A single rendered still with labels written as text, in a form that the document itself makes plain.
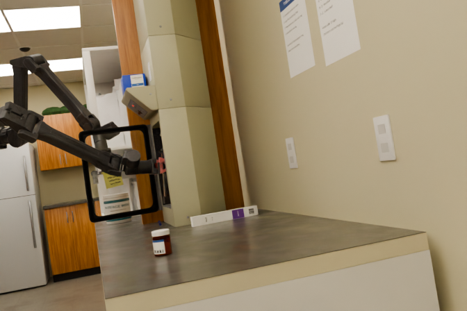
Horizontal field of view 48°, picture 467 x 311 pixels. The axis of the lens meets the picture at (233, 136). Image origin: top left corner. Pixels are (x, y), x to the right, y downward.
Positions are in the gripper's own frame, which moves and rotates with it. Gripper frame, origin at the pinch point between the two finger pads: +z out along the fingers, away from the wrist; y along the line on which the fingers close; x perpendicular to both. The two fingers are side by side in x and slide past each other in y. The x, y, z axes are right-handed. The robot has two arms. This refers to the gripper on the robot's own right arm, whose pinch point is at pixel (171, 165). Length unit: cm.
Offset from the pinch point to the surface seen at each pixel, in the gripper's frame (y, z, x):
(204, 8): 19, 26, -76
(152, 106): -15.6, -9.5, -23.1
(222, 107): 19.2, 30.7, -27.3
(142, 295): -118, -33, 29
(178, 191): -15.6, -1.3, 11.4
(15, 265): 480, -100, 90
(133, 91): -15.3, -16.7, -29.2
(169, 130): -15.8, -3.2, -13.4
